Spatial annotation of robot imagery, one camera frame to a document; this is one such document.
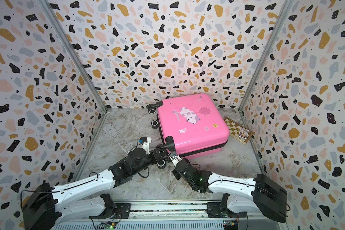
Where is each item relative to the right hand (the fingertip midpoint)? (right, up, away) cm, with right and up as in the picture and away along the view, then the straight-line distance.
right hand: (173, 163), depth 80 cm
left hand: (-3, +7, -4) cm, 9 cm away
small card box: (+48, +15, +21) cm, 54 cm away
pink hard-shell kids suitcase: (+11, +21, +3) cm, 24 cm away
